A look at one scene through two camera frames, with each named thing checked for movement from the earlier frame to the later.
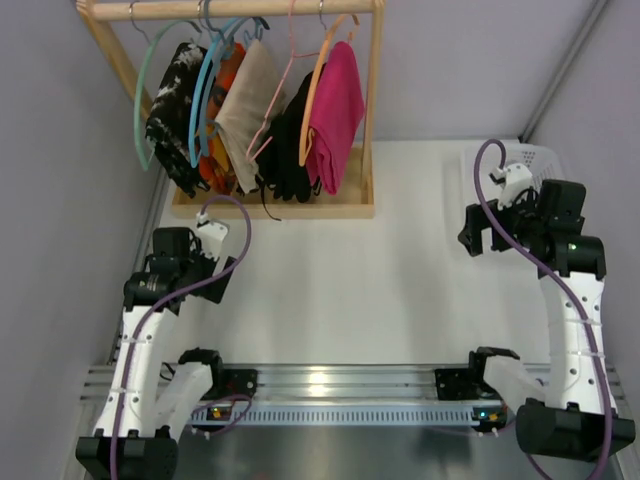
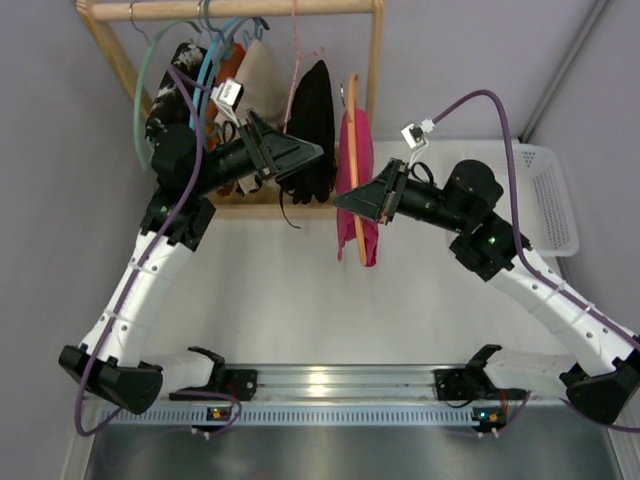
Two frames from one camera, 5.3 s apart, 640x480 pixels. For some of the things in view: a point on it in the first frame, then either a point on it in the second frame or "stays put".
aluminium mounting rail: (348, 385) stays put
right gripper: (480, 226) → (392, 190)
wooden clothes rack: (352, 201) stays put
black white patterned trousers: (169, 123) stays put
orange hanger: (307, 134) → (350, 109)
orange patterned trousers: (214, 166) stays put
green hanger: (145, 158) stays put
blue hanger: (204, 55) stays put
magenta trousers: (337, 113) → (347, 222)
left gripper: (215, 281) → (263, 150)
